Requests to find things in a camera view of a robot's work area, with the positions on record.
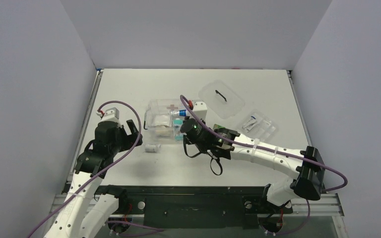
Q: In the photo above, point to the clear plastic divider tray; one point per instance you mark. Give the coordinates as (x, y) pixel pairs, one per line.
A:
(264, 131)

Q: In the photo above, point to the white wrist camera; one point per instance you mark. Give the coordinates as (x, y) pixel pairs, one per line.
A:
(111, 114)
(200, 109)

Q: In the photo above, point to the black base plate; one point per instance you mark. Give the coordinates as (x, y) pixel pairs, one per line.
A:
(196, 207)

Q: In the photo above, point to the white bandage roll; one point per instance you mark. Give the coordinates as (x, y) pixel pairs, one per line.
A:
(152, 148)

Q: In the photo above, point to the blue white wipe packets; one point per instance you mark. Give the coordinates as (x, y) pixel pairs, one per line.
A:
(250, 123)

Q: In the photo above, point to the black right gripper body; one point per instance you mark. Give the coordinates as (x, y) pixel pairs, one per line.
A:
(186, 135)

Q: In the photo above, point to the small green box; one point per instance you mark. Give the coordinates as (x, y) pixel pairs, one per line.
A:
(217, 126)

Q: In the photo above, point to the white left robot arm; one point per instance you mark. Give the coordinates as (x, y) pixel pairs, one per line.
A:
(74, 219)

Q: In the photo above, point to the teal packet of supplies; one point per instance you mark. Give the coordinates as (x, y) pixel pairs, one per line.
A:
(177, 123)

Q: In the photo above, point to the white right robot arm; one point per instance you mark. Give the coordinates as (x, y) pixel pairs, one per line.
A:
(303, 176)

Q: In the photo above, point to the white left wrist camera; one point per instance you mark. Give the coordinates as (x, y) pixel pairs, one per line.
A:
(111, 114)

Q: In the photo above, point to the clear plastic medicine box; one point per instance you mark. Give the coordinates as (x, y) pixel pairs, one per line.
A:
(161, 107)

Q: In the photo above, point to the clear plastic box lid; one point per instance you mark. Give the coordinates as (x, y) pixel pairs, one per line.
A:
(221, 99)

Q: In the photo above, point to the white gauze packet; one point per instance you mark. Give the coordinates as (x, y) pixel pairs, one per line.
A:
(165, 120)

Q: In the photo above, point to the white bottle blue label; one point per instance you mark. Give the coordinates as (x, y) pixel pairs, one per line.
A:
(179, 113)

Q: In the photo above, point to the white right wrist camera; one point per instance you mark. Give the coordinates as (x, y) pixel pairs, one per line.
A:
(200, 109)

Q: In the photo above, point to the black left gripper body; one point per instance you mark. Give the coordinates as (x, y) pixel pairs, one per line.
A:
(124, 142)

